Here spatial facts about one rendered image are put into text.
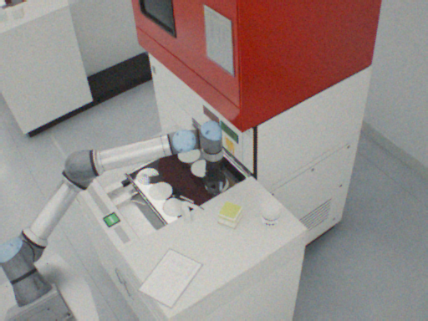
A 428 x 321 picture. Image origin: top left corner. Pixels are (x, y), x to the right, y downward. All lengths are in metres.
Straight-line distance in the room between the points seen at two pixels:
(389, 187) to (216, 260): 1.86
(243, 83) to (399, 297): 1.70
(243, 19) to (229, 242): 0.80
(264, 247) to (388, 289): 1.27
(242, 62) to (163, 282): 0.80
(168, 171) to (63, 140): 1.81
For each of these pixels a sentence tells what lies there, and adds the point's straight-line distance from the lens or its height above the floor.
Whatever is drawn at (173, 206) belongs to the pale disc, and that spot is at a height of 0.90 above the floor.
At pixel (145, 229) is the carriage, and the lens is 1.99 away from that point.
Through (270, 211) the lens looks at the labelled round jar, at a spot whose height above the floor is 1.06.
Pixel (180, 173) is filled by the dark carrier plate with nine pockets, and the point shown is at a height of 0.90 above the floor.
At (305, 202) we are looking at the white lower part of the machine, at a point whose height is 0.52.
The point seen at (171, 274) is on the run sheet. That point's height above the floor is 0.97.
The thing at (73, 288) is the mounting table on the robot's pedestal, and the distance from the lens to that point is 1.98.
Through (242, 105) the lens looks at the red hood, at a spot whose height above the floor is 1.35.
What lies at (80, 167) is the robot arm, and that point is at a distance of 1.70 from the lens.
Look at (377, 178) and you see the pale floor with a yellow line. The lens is 3.41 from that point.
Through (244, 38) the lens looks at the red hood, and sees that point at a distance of 1.58.
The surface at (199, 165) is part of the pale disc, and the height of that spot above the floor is 0.90.
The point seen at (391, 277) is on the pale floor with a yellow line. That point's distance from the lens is 2.96.
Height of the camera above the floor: 2.46
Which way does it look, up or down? 46 degrees down
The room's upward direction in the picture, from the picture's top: 5 degrees counter-clockwise
